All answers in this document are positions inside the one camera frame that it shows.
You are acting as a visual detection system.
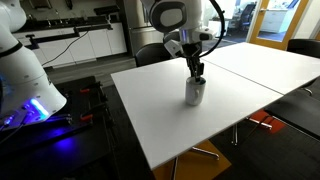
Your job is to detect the white ceramic mug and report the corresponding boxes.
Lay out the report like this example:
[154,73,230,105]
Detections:
[184,76,207,107]

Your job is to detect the small white box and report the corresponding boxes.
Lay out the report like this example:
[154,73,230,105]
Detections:
[207,19,224,38]

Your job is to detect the dark office chair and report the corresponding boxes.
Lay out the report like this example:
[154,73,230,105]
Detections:
[238,2,258,33]

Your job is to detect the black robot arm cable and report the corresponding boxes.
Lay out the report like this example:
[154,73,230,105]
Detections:
[198,0,226,59]

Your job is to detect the white drawer cabinet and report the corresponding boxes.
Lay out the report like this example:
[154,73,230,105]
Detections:
[265,8,292,35]

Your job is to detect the black cable on cabinets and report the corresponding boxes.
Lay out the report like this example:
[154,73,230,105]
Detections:
[42,30,90,67]

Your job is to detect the white kitchen cabinets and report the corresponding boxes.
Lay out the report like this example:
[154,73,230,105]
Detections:
[12,22,129,69]

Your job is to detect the orange black clamp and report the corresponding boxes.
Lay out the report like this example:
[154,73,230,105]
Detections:
[79,85,103,95]
[79,105,108,123]

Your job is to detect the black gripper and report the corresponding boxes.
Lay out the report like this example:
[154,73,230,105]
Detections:
[181,41,206,83]

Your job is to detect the black mounting bar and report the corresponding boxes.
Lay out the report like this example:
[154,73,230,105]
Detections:
[25,22,115,50]

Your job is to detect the chrome table leg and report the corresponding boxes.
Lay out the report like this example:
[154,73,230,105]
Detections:
[170,156,180,180]
[190,146,221,161]
[246,116,274,131]
[231,122,240,147]

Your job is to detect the orange door frame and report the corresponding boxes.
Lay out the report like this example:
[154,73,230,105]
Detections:
[248,0,312,52]

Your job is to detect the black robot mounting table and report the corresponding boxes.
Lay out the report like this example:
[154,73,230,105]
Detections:
[0,75,116,180]

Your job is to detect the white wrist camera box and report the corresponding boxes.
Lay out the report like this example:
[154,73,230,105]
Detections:
[164,38,185,58]

